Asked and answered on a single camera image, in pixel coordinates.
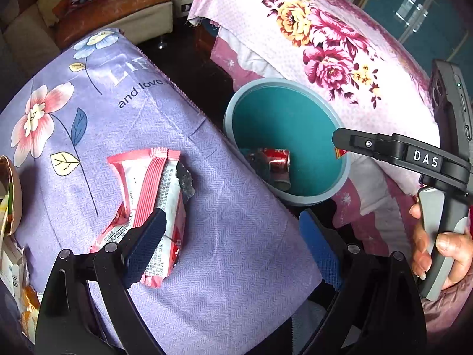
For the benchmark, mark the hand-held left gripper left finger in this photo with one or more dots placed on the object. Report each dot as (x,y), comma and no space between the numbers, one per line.
(147,244)

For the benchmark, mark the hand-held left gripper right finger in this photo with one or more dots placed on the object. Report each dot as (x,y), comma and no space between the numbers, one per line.
(317,244)

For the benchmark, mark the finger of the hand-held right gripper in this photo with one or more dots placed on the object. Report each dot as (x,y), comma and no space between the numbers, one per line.
(362,144)

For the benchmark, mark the pink white snack wrapper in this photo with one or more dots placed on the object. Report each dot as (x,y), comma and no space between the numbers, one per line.
(166,177)

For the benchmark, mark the teal round bin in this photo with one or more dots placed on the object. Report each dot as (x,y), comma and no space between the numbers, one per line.
(295,118)

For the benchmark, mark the orange snack packet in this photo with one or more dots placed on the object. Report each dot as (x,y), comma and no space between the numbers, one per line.
(31,310)

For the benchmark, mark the person's right hand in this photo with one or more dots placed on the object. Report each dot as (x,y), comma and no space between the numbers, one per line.
(456,246)

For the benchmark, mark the purple floral tablecloth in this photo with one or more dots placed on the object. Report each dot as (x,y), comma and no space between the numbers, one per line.
(221,247)

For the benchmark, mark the red soda can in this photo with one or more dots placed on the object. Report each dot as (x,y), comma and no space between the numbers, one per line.
(277,159)

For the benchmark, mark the pink floral blanket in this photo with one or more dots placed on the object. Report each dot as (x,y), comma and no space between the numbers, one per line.
(332,44)

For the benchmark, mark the white paper packet blue print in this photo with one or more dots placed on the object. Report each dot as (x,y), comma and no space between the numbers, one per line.
(13,273)

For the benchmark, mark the brown coconut shell bowl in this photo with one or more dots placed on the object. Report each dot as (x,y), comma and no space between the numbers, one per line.
(15,192)

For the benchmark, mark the white low cabinet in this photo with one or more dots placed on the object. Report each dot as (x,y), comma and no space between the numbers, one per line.
(183,5)

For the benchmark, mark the brown leather seat cushion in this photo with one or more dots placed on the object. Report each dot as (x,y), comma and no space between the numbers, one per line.
(122,7)

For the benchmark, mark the beige sofa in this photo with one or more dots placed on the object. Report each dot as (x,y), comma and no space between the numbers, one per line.
(22,26)

